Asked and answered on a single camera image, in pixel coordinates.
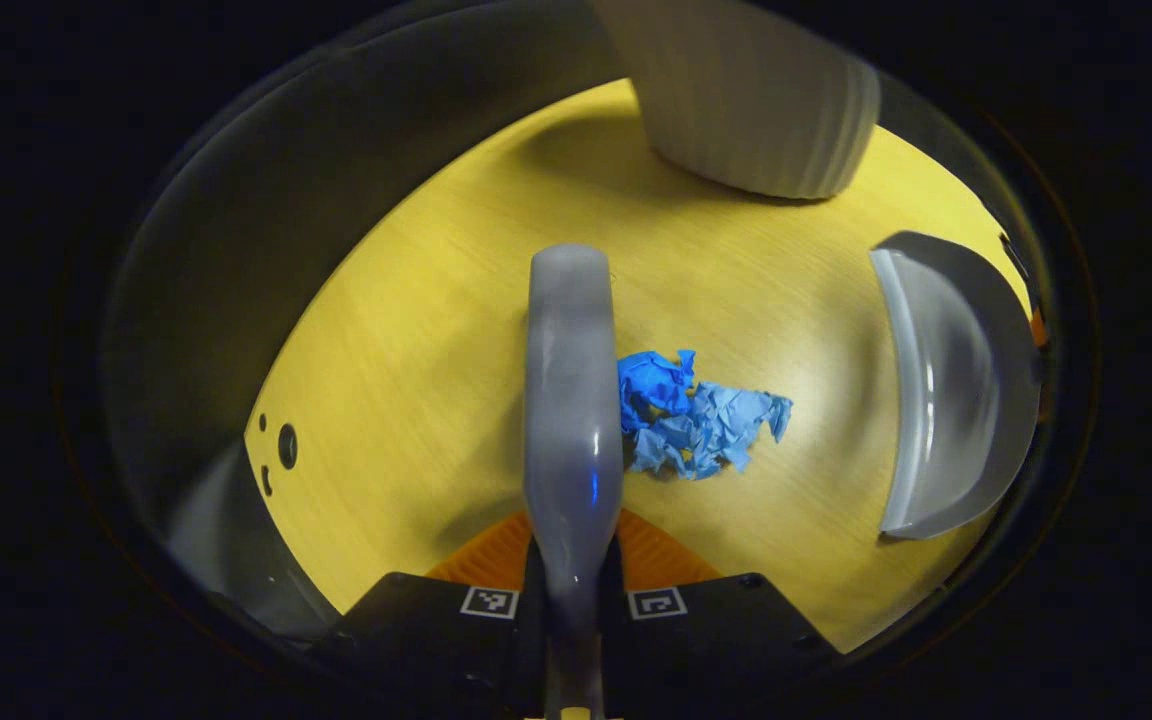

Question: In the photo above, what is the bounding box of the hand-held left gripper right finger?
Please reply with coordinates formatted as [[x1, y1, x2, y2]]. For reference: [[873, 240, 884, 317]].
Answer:
[[599, 508, 839, 707]]

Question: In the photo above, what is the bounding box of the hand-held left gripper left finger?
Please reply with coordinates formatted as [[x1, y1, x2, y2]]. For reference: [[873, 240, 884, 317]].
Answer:
[[334, 510, 549, 703]]

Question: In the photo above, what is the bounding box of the grey dustpan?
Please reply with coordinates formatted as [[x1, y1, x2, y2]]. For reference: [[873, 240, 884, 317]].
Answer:
[[869, 230, 1043, 541]]

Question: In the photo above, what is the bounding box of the light blue paper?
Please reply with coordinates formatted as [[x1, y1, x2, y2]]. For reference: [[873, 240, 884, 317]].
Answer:
[[628, 380, 794, 481]]

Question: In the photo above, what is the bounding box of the bright blue paper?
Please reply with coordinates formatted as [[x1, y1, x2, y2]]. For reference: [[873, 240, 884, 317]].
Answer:
[[618, 349, 699, 433]]

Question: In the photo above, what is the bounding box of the small grey broom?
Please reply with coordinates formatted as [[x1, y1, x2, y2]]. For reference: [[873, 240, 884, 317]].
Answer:
[[522, 243, 625, 720]]

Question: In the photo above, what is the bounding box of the grey ribbed garbage bin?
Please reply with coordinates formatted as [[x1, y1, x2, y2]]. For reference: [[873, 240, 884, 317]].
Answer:
[[591, 0, 882, 200]]

